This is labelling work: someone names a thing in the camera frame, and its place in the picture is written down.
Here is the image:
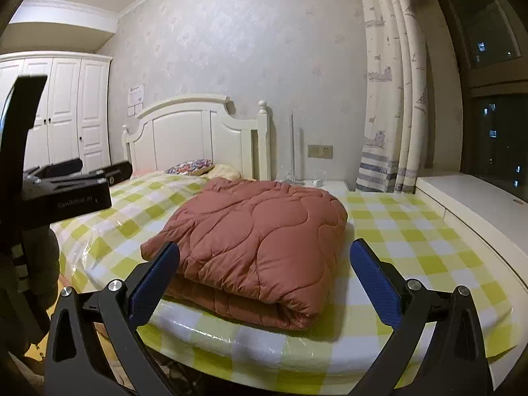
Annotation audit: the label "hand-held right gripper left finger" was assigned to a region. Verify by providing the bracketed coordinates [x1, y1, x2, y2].
[43, 240, 181, 396]

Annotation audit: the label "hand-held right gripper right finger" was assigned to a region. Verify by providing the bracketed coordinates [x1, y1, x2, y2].
[350, 238, 493, 396]

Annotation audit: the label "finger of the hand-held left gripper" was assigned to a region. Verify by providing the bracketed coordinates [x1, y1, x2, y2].
[84, 162, 133, 186]
[25, 159, 83, 179]

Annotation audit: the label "reddish-brown quilted comforter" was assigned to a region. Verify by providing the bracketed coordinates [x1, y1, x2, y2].
[140, 177, 349, 331]

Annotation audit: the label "person's left forearm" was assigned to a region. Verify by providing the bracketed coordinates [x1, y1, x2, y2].
[0, 223, 60, 339]

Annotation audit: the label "bed with yellow checkered sheet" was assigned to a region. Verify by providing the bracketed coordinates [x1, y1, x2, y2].
[49, 171, 522, 380]

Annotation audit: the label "white wardrobe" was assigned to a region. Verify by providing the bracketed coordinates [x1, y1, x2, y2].
[0, 51, 113, 170]

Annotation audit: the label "colourful patterned pillow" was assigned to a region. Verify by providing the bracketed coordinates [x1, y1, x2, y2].
[165, 159, 215, 176]

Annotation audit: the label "white wooden bed headboard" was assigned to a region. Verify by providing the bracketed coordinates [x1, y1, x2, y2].
[122, 94, 273, 181]

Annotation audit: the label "white nightstand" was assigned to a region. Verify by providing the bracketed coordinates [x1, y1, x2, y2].
[301, 179, 349, 192]

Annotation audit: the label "yellow textured pillow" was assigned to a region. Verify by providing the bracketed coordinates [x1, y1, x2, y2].
[212, 164, 242, 181]

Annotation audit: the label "white window sill bench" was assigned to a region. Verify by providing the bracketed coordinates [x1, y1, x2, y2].
[414, 173, 528, 265]

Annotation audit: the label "white slim table lamp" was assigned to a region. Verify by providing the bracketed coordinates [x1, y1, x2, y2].
[276, 112, 306, 186]

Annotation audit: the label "striped printed curtain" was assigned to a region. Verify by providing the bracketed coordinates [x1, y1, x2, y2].
[357, 0, 430, 194]

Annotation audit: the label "dark window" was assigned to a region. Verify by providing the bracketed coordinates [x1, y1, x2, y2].
[437, 0, 528, 207]

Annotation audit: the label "paper sheets on wall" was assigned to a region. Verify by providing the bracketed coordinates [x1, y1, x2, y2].
[127, 84, 146, 118]

